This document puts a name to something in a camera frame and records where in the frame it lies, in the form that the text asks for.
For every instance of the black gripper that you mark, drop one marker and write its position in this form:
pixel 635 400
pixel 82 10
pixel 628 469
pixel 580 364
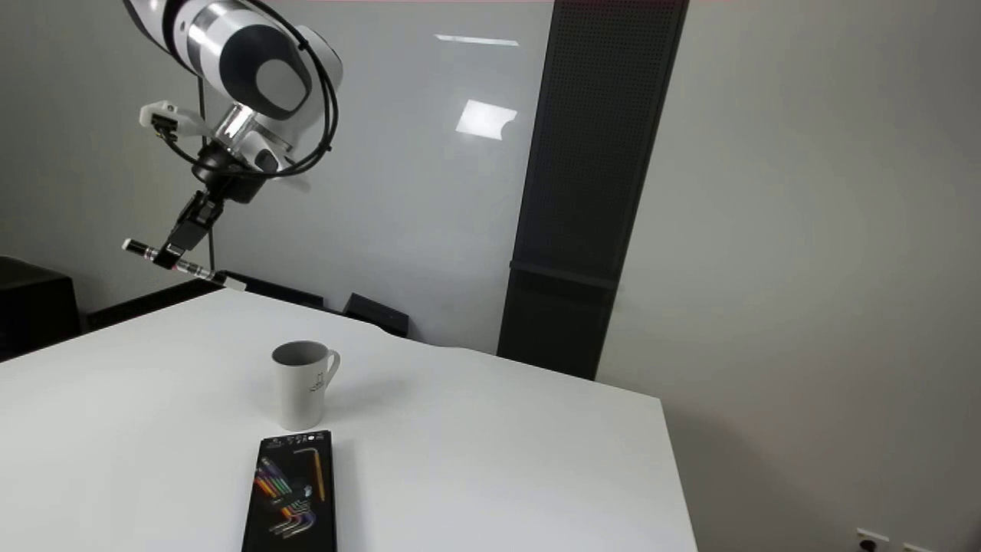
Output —
pixel 225 179

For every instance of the black pen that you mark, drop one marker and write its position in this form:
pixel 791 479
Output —
pixel 163 258

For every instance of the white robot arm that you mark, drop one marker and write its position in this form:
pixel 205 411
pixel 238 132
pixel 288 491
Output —
pixel 282 106

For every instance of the white mug cup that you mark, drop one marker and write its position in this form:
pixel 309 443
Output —
pixel 303 373

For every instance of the black chair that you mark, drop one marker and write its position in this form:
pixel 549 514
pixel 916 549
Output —
pixel 270 290

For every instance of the black side table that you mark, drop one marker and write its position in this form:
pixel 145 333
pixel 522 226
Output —
pixel 379 313

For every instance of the black flat printed box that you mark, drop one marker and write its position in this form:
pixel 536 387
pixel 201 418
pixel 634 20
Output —
pixel 292 494

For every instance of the dark vertical wall pillar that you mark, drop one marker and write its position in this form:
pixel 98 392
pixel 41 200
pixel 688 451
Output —
pixel 601 97

